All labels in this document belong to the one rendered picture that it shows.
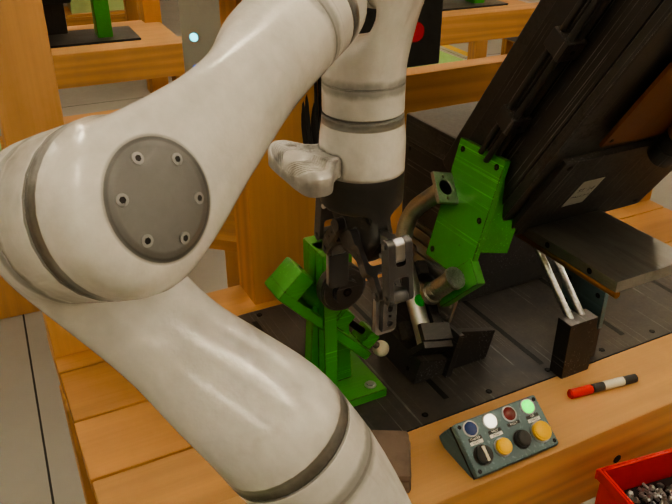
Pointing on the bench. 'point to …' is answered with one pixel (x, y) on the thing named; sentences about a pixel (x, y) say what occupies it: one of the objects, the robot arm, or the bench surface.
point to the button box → (459, 443)
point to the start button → (541, 430)
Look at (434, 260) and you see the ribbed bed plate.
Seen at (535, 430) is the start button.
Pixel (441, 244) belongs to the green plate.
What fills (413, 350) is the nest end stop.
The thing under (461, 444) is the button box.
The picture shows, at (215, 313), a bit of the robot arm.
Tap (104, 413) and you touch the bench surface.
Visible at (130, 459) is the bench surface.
